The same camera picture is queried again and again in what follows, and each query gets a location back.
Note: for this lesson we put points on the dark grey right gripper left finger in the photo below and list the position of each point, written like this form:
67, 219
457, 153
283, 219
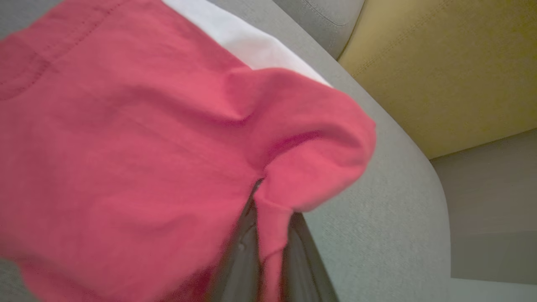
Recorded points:
239, 268

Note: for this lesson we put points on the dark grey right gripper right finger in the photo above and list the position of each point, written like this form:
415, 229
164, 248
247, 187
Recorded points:
302, 272

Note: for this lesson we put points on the red white basketball shorts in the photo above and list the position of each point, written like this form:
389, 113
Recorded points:
126, 147

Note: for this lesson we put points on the grey sofa seat cushion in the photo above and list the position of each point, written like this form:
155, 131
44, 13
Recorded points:
327, 21

